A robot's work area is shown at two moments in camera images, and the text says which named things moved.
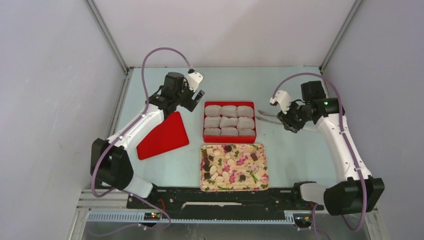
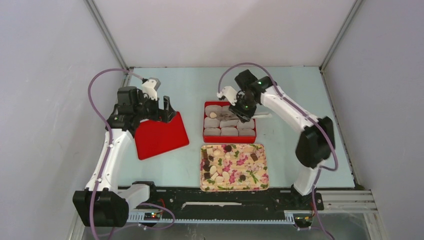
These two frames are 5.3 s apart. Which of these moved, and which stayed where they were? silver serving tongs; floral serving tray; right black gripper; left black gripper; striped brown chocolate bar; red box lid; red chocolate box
Moved: silver serving tongs; right black gripper; left black gripper
Stayed: red chocolate box; striped brown chocolate bar; floral serving tray; red box lid
